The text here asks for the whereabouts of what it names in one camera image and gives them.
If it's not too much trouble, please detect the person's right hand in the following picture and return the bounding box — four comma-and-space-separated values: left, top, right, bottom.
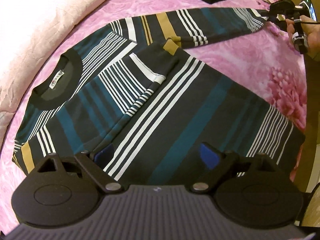
285, 18, 319, 61

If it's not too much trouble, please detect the striped dark sweater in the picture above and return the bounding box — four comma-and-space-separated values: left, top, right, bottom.
12, 8, 304, 185

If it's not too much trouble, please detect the pale pink quilt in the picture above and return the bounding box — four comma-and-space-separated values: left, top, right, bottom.
1, 0, 106, 145

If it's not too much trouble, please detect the pink floral blanket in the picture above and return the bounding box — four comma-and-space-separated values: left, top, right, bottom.
1, 0, 307, 233

